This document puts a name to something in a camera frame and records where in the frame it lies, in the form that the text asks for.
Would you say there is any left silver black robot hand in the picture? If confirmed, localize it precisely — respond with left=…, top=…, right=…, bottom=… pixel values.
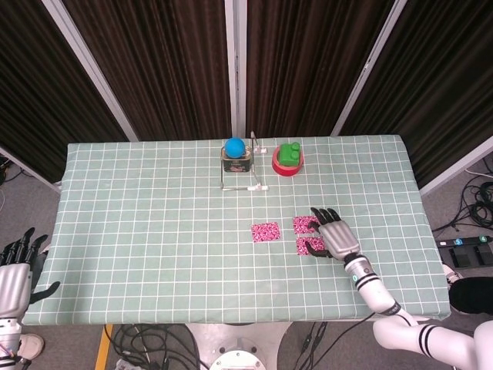
left=0, top=227, right=62, bottom=316

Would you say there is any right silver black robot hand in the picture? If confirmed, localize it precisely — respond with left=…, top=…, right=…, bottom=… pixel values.
left=304, top=207, right=362, bottom=265

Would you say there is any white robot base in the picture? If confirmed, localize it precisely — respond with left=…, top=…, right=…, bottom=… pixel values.
left=184, top=321, right=294, bottom=370

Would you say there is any white shoe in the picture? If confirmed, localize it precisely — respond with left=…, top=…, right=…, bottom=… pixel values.
left=18, top=332, right=45, bottom=360

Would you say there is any red bowl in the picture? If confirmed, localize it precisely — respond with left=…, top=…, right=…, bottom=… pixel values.
left=271, top=147, right=305, bottom=179

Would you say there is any green toy block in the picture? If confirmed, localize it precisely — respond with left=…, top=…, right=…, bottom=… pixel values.
left=279, top=142, right=303, bottom=168

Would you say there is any yellow floor tape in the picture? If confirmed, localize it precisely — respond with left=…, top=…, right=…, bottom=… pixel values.
left=94, top=323, right=115, bottom=370

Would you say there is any white red sneaker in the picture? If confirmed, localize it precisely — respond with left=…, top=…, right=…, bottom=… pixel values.
left=441, top=263, right=464, bottom=286

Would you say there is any dark green tin can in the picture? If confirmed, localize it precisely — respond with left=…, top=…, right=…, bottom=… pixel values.
left=220, top=146, right=254, bottom=175

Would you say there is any black foot pedal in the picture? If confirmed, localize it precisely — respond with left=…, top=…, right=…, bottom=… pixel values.
left=436, top=234, right=493, bottom=270

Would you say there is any blue ball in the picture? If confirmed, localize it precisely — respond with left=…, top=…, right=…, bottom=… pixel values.
left=224, top=137, right=247, bottom=160

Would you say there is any black trouser leg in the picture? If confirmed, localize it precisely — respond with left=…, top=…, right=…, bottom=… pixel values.
left=449, top=275, right=493, bottom=316

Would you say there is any green grid tablecloth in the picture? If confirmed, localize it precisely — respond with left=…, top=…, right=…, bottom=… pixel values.
left=22, top=134, right=451, bottom=327

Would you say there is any dark brown curtain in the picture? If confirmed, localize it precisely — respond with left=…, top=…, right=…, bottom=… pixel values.
left=0, top=0, right=129, bottom=185
left=63, top=0, right=233, bottom=142
left=341, top=0, right=493, bottom=189
left=245, top=0, right=394, bottom=138

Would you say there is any metal frame stand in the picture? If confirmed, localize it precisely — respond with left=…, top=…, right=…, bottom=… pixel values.
left=219, top=130, right=270, bottom=193

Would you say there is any black cable with plug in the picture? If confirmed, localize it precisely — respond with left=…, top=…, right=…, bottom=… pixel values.
left=299, top=321, right=329, bottom=370

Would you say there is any white frame rail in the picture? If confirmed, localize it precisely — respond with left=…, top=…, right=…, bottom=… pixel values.
left=419, top=135, right=493, bottom=194
left=0, top=145, right=63, bottom=193

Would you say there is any black cable bundle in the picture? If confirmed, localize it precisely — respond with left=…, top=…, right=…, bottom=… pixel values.
left=110, top=323, right=202, bottom=370
left=433, top=157, right=493, bottom=234

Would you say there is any white frame post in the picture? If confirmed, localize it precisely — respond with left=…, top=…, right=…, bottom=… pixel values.
left=224, top=0, right=248, bottom=140
left=330, top=0, right=408, bottom=137
left=41, top=0, right=139, bottom=142

